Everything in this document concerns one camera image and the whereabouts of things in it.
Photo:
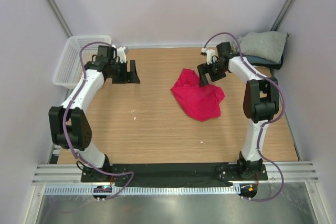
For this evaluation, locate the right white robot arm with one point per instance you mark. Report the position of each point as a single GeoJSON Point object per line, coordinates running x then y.
{"type": "Point", "coordinates": [260, 103]}

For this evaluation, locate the white slotted cable duct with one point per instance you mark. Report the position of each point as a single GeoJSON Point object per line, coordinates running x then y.
{"type": "Point", "coordinates": [97, 190]}

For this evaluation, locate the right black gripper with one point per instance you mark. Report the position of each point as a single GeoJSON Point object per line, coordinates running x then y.
{"type": "Point", "coordinates": [203, 69]}

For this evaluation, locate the red t-shirt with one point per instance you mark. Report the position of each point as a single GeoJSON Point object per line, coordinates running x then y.
{"type": "Point", "coordinates": [199, 103]}

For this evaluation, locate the left aluminium corner post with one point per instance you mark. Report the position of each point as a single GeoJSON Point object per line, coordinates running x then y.
{"type": "Point", "coordinates": [59, 17]}

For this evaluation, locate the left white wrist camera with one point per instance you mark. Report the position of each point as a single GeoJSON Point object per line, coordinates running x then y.
{"type": "Point", "coordinates": [122, 54]}

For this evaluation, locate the grey folded t-shirt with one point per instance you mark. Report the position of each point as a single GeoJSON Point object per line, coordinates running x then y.
{"type": "Point", "coordinates": [267, 45]}

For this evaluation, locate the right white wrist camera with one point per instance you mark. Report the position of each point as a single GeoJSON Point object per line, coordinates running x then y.
{"type": "Point", "coordinates": [210, 55]}

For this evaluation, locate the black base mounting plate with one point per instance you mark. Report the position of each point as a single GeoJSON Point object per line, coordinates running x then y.
{"type": "Point", "coordinates": [173, 175]}

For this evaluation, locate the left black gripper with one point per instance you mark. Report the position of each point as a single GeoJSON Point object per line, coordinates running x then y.
{"type": "Point", "coordinates": [128, 77]}

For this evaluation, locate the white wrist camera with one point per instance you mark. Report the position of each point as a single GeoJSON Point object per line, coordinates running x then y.
{"type": "Point", "coordinates": [210, 55]}
{"type": "Point", "coordinates": [122, 54]}

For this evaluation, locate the dark blue folded t-shirt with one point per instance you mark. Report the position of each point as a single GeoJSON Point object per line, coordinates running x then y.
{"type": "Point", "coordinates": [261, 62]}

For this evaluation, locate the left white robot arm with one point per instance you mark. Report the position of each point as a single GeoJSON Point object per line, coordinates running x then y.
{"type": "Point", "coordinates": [69, 125]}

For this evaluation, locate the aluminium frame rail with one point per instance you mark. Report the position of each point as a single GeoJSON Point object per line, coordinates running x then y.
{"type": "Point", "coordinates": [290, 172]}

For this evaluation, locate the white plastic basket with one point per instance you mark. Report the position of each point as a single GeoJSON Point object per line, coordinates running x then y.
{"type": "Point", "coordinates": [69, 71]}

